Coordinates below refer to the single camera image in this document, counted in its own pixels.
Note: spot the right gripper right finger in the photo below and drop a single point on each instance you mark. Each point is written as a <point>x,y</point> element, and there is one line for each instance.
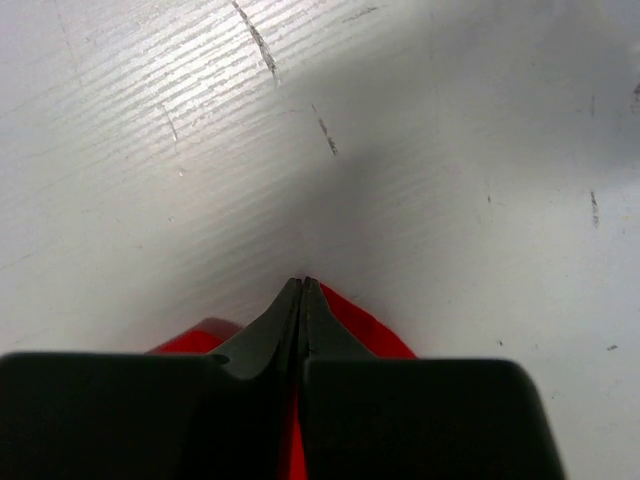
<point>363,416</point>

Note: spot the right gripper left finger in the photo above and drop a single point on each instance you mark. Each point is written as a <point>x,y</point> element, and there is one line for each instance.
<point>218,415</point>

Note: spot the red t shirt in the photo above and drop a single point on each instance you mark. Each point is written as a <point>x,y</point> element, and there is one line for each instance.
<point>378,338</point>

